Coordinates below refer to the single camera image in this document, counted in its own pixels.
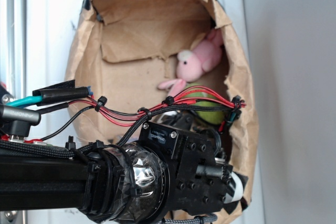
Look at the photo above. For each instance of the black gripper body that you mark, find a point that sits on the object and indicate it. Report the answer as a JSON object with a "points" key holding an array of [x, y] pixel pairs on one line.
{"points": [[194, 182]]}

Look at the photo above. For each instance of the pink plush bunny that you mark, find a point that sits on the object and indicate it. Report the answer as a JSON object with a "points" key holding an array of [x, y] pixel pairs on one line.
{"points": [[192, 64]]}

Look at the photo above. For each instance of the brown paper bag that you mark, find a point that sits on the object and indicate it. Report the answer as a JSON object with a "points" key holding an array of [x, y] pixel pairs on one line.
{"points": [[124, 49]]}

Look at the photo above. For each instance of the grey usb plug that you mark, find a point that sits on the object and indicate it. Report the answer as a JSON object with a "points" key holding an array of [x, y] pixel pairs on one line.
{"points": [[16, 122]]}

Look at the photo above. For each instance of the aluminium extrusion rail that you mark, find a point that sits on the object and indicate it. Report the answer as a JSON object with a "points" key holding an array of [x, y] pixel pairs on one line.
{"points": [[13, 46]]}

